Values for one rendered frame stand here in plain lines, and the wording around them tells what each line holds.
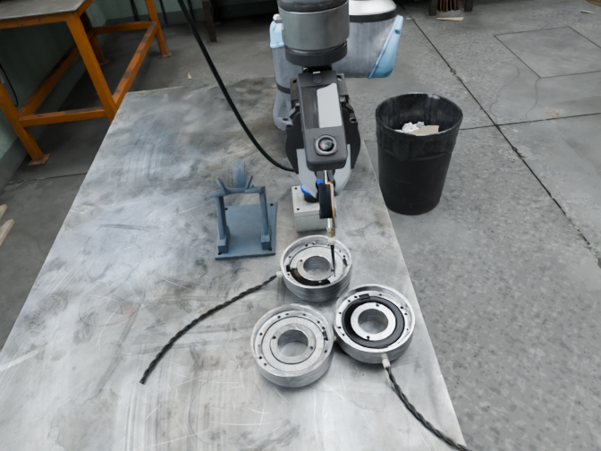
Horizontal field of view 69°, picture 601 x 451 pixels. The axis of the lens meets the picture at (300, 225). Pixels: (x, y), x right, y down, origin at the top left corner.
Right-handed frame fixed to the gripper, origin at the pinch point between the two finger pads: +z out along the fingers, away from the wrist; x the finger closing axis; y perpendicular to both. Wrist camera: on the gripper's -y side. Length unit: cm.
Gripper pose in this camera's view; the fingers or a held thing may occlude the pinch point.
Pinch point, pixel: (325, 191)
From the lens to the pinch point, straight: 61.4
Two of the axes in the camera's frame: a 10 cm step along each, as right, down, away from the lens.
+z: 0.9, 7.2, 6.8
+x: -10.0, 0.9, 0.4
